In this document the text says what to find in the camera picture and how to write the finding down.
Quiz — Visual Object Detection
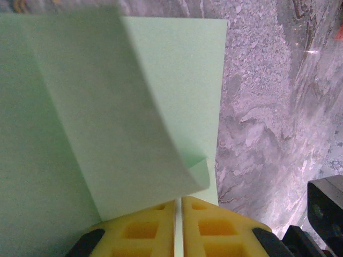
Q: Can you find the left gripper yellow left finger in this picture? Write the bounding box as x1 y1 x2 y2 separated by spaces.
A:
65 199 179 257

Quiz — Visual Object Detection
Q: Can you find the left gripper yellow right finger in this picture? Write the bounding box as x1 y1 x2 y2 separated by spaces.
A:
182 195 297 257

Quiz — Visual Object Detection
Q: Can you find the green paper sheet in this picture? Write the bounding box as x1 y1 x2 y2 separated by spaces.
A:
0 5 228 257

